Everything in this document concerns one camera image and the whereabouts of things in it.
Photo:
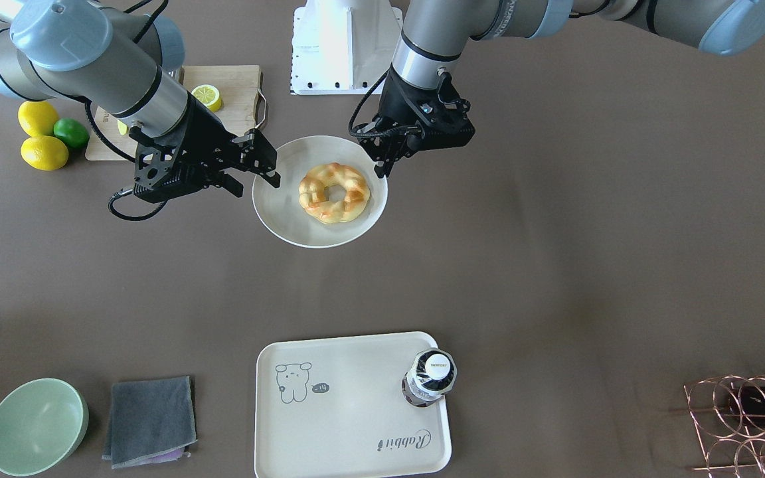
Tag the dark drink bottle on tray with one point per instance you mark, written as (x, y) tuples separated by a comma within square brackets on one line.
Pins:
[(432, 375)]

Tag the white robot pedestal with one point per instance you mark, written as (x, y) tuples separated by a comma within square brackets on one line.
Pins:
[(342, 47)]

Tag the grey folded cloth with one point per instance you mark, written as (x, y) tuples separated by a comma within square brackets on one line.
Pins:
[(150, 421)]

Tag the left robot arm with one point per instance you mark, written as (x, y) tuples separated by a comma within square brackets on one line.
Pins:
[(434, 33)]

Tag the green ceramic bowl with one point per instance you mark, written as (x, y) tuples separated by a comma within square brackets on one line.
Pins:
[(42, 422)]

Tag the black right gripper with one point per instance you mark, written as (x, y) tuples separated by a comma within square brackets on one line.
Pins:
[(204, 137)]

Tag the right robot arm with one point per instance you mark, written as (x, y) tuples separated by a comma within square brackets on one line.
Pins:
[(84, 50)]

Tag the yellow lemon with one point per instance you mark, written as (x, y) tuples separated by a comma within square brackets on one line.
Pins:
[(37, 118), (45, 153)]

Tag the half lemon slice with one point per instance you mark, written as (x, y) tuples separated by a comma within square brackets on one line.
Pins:
[(209, 95)]

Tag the white ceramic plate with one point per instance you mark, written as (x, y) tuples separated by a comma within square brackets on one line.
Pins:
[(279, 209)]

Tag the copper wire bottle rack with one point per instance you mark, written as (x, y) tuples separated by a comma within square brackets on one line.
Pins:
[(728, 414)]

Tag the green lime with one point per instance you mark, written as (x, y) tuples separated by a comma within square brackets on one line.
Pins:
[(71, 132)]

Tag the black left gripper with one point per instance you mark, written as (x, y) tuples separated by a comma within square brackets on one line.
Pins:
[(394, 93)]

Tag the wooden cutting board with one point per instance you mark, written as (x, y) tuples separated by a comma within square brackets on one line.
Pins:
[(238, 86)]

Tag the cream serving tray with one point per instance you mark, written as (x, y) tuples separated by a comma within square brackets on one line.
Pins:
[(335, 407)]

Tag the glazed yellow donut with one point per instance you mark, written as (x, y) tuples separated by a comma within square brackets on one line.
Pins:
[(334, 193)]

